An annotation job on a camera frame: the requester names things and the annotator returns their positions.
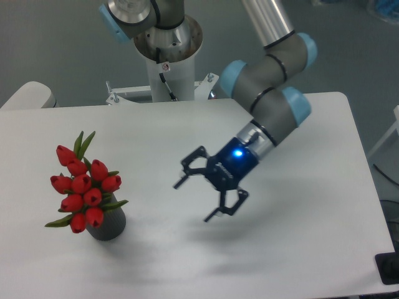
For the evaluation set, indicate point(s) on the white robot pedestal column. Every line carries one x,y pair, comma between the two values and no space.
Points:
170,59

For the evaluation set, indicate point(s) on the dark grey ribbed vase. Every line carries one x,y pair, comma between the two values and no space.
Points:
114,222

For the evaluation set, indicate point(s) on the red tulip bouquet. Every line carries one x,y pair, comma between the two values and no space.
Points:
89,189

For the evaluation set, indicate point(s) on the white metal base frame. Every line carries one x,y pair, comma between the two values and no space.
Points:
142,94

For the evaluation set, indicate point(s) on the white furniture at right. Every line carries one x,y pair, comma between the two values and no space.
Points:
387,139

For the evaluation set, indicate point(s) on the white chair back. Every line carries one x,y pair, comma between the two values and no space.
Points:
32,95

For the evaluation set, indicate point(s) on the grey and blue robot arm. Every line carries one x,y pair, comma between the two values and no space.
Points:
276,111

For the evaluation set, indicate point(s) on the blue item in clear bag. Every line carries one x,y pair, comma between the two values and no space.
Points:
386,10

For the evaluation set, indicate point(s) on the black device at table edge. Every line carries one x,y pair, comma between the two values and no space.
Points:
387,264

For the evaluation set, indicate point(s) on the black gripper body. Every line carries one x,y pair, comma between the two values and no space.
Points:
230,165

